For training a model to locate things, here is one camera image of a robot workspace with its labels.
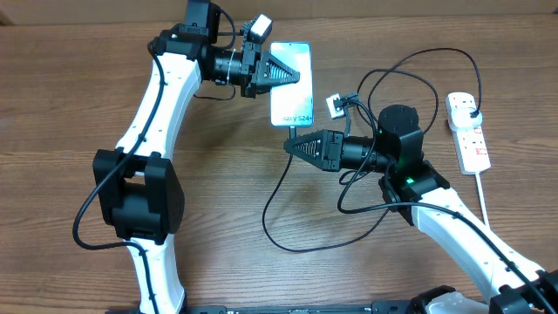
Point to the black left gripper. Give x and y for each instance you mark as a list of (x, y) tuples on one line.
[(250, 60)]

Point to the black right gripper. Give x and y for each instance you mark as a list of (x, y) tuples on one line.
[(328, 139)]

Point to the Samsung Galaxy smartphone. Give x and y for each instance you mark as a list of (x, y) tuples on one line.
[(293, 104)]

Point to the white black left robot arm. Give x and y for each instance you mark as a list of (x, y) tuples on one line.
[(139, 192)]

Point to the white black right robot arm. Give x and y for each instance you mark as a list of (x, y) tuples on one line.
[(507, 281)]

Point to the white charger plug adapter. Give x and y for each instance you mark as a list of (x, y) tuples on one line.
[(463, 118)]

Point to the white power strip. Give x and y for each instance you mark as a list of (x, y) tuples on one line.
[(470, 147)]

